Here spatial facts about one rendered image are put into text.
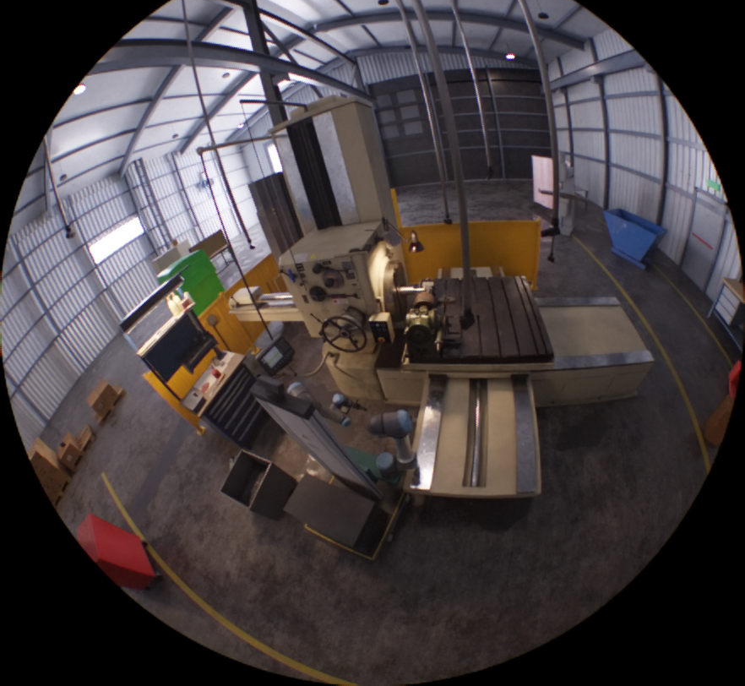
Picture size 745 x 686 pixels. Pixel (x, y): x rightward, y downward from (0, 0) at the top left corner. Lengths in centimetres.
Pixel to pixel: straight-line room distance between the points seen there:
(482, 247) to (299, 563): 477
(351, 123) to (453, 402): 244
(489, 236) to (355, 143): 271
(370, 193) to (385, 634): 382
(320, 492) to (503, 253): 405
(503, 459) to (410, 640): 180
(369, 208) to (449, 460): 215
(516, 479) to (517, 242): 348
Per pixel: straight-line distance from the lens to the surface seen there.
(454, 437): 199
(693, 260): 811
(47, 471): 800
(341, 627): 276
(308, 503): 189
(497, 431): 204
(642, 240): 682
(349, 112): 233
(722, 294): 658
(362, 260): 181
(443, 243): 426
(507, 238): 432
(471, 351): 209
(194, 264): 551
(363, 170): 230
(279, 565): 292
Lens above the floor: 251
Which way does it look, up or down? 35 degrees down
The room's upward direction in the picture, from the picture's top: 16 degrees counter-clockwise
